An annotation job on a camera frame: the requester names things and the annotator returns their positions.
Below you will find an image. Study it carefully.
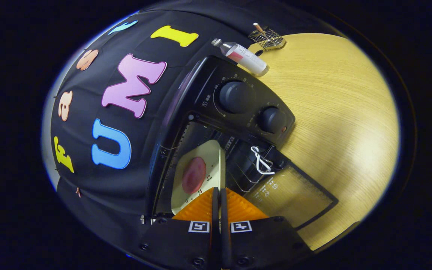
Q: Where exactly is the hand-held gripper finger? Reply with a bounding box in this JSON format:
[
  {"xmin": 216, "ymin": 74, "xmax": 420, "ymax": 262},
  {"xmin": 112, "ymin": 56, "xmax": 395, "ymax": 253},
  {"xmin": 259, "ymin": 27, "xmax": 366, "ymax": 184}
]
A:
[
  {"xmin": 220, "ymin": 187, "xmax": 312, "ymax": 270},
  {"xmin": 137, "ymin": 187, "xmax": 220, "ymax": 270}
]

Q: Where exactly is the pink ham slice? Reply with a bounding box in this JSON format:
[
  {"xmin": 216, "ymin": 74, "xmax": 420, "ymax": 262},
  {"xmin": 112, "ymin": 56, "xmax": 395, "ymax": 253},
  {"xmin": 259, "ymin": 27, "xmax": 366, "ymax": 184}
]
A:
[{"xmin": 181, "ymin": 156, "xmax": 207, "ymax": 195}]

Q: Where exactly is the white square tray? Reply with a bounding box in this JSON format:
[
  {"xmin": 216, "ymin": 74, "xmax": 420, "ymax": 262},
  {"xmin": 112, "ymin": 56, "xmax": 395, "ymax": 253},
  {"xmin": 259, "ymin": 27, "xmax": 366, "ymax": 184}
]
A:
[{"xmin": 170, "ymin": 139, "xmax": 227, "ymax": 215}]

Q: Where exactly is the black toaster oven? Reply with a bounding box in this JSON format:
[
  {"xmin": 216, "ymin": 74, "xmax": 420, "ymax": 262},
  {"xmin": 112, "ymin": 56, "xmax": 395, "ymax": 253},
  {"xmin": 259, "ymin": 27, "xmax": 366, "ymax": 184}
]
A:
[{"xmin": 147, "ymin": 55, "xmax": 339, "ymax": 230}]

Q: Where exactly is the clear plastic bottle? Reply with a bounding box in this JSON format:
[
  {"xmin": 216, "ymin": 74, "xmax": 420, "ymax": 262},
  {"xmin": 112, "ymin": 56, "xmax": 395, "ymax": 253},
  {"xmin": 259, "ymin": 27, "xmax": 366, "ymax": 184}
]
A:
[{"xmin": 211, "ymin": 38, "xmax": 270, "ymax": 77}]

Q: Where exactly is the white string tie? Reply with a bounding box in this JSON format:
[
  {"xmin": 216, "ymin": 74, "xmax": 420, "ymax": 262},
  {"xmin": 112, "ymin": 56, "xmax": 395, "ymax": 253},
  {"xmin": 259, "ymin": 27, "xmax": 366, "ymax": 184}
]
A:
[{"xmin": 250, "ymin": 145, "xmax": 275, "ymax": 175}]

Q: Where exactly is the metal wire basket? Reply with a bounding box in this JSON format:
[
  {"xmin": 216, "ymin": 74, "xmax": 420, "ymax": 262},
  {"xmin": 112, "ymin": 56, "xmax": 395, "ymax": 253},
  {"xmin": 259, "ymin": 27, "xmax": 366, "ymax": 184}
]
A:
[{"xmin": 248, "ymin": 28, "xmax": 287, "ymax": 51}]

